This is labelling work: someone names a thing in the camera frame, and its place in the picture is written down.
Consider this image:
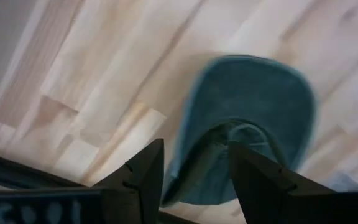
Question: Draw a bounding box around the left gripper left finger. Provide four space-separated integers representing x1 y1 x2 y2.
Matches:
93 138 165 224

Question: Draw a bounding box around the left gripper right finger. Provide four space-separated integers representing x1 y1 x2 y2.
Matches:
228 141 336 224

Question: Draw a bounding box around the dark cloth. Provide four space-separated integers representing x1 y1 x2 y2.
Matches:
160 54 319 208

